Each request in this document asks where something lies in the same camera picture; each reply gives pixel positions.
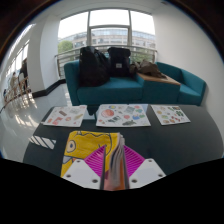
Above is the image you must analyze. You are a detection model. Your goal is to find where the sticker sheet with round pictures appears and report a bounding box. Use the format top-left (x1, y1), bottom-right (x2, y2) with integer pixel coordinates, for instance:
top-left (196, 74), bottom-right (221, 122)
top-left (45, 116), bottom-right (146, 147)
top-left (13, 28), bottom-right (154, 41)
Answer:
top-left (95, 103), bottom-right (152, 128)

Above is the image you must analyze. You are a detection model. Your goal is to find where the metal window railing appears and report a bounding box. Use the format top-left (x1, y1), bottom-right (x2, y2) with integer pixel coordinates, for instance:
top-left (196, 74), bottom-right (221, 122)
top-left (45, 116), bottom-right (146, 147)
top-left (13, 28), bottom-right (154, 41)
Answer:
top-left (54, 44), bottom-right (158, 79)

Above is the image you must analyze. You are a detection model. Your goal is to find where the brown jacket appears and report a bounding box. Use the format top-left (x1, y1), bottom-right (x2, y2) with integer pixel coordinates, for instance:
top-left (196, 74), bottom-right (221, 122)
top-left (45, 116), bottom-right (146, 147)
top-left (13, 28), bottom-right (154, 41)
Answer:
top-left (129, 59), bottom-right (167, 79)

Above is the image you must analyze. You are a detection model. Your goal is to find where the person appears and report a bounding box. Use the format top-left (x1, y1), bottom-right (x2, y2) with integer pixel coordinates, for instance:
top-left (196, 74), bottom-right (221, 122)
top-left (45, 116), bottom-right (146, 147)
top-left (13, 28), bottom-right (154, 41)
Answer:
top-left (9, 72), bottom-right (20, 95)
top-left (18, 58), bottom-right (30, 88)

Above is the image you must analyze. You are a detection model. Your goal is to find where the sticker sheet with red shapes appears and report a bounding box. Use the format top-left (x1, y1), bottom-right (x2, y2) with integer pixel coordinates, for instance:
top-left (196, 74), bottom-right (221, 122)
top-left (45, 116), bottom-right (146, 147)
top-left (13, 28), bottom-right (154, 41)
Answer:
top-left (42, 105), bottom-right (88, 128)

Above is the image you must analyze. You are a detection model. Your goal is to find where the large black backpack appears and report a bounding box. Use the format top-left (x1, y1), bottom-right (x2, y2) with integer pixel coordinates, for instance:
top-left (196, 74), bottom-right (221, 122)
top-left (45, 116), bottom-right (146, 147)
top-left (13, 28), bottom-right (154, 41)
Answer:
top-left (78, 45), bottom-right (111, 88)

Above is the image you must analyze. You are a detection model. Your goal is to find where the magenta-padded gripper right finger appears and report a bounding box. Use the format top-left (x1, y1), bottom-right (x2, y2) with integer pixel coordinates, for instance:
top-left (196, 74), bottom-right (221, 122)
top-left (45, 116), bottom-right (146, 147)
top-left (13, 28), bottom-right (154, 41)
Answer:
top-left (121, 145), bottom-right (167, 190)

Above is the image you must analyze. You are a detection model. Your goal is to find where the small sticker sheet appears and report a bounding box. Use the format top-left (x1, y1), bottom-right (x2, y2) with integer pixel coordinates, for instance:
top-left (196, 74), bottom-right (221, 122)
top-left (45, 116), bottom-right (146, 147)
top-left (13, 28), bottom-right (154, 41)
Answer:
top-left (150, 104), bottom-right (191, 126)

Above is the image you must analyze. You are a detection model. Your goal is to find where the wooden sofa table top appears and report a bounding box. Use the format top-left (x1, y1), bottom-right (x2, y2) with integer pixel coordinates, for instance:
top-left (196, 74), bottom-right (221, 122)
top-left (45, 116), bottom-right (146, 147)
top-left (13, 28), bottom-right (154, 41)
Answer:
top-left (136, 72), bottom-right (182, 86)

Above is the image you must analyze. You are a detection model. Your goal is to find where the orange yellow cartoon print towel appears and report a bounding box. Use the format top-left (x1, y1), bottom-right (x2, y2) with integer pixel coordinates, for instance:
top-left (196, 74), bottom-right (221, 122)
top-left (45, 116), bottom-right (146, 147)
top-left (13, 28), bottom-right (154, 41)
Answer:
top-left (60, 130), bottom-right (130, 192)

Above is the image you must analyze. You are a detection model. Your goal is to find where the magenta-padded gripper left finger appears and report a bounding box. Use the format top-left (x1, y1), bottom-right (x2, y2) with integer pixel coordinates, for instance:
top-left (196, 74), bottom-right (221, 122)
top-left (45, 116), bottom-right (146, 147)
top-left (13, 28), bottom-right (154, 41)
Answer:
top-left (62, 145), bottom-right (108, 190)

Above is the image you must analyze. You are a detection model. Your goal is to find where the wooden chairs group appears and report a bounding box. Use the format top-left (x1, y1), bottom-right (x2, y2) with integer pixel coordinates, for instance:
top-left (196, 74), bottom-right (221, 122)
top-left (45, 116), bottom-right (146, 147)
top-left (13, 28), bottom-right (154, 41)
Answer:
top-left (3, 76), bottom-right (32, 105)

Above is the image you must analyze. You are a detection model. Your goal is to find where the black backpack with label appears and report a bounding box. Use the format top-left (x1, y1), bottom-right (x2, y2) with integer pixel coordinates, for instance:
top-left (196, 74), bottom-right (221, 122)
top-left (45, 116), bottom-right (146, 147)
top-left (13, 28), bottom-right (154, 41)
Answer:
top-left (107, 46), bottom-right (132, 78)

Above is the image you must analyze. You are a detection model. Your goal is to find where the teal sofa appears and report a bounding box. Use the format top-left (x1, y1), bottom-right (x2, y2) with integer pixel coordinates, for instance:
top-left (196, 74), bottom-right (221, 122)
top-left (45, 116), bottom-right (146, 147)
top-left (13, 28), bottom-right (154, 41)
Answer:
top-left (63, 59), bottom-right (207, 107)

